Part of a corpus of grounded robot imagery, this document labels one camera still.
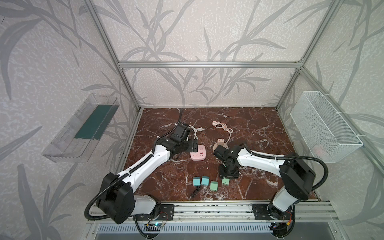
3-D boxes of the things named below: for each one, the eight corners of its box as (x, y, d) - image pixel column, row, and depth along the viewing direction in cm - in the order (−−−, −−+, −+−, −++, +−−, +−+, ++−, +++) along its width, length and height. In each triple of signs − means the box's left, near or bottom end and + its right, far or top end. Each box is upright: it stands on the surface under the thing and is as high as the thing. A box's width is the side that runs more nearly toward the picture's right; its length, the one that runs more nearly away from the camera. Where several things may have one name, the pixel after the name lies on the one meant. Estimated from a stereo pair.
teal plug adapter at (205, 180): (201, 185, 84) (201, 184, 82) (201, 177, 87) (201, 175, 85) (209, 185, 84) (209, 184, 82) (209, 177, 87) (209, 175, 85)
